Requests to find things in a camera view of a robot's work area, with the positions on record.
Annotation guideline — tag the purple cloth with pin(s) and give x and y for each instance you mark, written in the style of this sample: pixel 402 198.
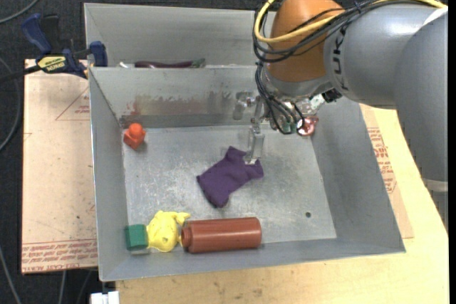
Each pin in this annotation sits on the purple cloth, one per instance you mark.
pixel 228 179

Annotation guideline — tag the grey metal bin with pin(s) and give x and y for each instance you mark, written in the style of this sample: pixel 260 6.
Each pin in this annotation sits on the grey metal bin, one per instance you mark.
pixel 213 99

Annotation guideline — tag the brown cardboard board red print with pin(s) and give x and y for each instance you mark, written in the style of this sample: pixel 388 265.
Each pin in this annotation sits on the brown cardboard board red print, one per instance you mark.
pixel 57 160

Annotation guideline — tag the yellow toy animal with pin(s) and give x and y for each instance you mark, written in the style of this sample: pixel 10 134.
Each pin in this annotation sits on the yellow toy animal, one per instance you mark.
pixel 163 231

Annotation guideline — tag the orange toy block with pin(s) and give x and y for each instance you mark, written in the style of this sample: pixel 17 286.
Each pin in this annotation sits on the orange toy block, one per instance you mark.
pixel 134 135

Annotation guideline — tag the red-brown plastic bottle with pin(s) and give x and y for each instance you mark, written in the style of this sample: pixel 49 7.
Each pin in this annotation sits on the red-brown plastic bottle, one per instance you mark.
pixel 222 235

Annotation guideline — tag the black cylinder on white bracket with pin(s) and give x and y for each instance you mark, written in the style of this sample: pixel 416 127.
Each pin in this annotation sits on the black cylinder on white bracket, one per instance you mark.
pixel 332 96

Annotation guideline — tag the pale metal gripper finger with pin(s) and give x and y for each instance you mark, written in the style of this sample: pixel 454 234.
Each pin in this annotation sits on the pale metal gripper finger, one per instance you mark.
pixel 261 146
pixel 252 149

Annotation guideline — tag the green cube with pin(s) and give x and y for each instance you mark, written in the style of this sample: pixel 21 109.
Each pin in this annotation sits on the green cube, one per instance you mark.
pixel 135 237

